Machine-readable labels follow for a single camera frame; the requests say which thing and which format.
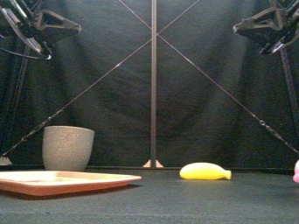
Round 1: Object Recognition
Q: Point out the yellow toy banana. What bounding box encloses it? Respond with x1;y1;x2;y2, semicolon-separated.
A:
179;162;232;181

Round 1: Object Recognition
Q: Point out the pink square plate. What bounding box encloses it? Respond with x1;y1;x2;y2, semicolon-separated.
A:
0;170;143;197

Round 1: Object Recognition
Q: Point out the black cloth backdrop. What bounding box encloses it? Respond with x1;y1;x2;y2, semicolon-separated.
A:
0;0;299;171

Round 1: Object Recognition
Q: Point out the grey speckled cup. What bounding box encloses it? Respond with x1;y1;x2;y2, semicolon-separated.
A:
41;125;96;172

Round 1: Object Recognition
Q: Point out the pink toy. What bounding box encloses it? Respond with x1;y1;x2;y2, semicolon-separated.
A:
292;159;299;184

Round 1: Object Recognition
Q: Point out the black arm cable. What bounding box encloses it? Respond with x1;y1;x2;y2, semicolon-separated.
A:
0;31;52;61

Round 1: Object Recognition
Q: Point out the black frame post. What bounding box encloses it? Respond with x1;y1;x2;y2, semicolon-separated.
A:
279;46;299;138
7;43;33;152

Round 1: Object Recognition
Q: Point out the diagonal brace wire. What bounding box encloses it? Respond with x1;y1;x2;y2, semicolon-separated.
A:
0;0;201;158
116;0;299;155

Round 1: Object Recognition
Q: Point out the thin metal frame post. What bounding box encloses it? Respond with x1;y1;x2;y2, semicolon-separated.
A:
141;0;164;169

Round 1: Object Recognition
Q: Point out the black frame base rail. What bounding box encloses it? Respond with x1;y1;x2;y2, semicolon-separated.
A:
0;164;299;173

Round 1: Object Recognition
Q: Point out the white corner bracket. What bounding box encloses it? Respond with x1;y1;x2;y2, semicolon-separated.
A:
0;156;15;166

